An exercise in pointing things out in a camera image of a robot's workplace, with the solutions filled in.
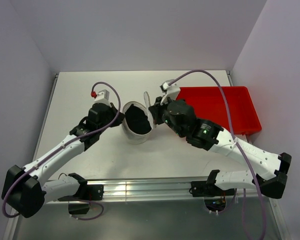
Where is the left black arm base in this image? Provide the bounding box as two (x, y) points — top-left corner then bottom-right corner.
(68, 184), (105, 220)

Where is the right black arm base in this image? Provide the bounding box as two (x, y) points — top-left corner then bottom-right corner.
(189, 180), (236, 198)

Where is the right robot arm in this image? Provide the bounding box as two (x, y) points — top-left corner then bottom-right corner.
(148, 97), (292, 199)

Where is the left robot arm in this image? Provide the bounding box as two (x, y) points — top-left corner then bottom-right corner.
(1, 103), (125, 218)

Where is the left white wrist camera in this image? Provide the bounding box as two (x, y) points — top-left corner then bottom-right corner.
(90, 89), (111, 106)

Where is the black garment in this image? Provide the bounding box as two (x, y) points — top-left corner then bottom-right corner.
(125, 104), (152, 135)

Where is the red plastic bin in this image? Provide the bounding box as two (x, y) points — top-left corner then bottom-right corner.
(177, 86), (262, 136)

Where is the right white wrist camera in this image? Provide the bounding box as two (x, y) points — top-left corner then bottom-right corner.
(160, 79), (181, 105)

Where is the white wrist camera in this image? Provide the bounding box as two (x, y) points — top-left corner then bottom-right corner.
(160, 79), (181, 105)
(90, 89), (111, 106)

